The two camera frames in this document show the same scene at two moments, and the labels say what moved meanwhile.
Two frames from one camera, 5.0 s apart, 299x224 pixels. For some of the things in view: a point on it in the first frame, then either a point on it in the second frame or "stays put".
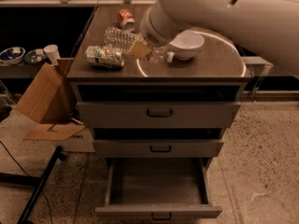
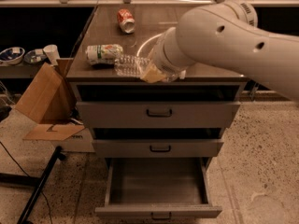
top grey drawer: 160,105 stays put
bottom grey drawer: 158,188 stays put
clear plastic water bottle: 122,37 -> 134,66
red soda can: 126,20 stays put
